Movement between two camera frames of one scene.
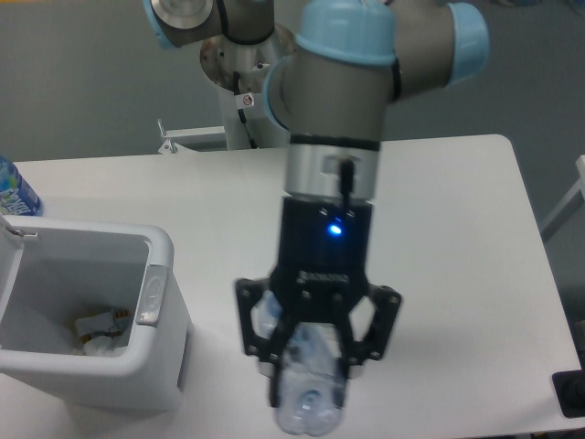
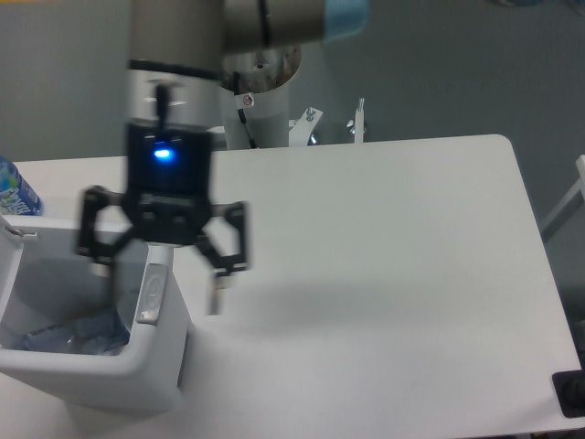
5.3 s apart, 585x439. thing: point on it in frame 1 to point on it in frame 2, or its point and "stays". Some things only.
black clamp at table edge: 570,390 stays
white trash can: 55,272 stays
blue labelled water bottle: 16,196 stays
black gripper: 322,277 to 168,195
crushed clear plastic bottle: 311,392 to 100,334
